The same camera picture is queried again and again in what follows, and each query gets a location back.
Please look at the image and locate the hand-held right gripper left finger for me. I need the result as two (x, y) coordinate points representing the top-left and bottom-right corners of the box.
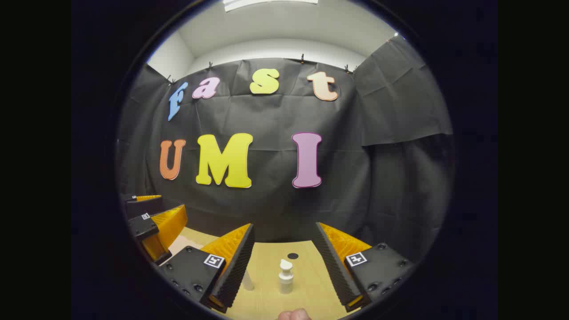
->
(156, 223), (256, 314)

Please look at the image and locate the white pump bottle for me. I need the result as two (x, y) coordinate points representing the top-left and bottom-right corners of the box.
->
(279, 259), (294, 295)

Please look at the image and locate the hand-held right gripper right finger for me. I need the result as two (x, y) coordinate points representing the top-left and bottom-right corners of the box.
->
(315, 221), (416, 312)

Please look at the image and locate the ceiling light panel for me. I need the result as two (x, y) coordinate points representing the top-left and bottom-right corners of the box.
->
(223, 0), (319, 12)

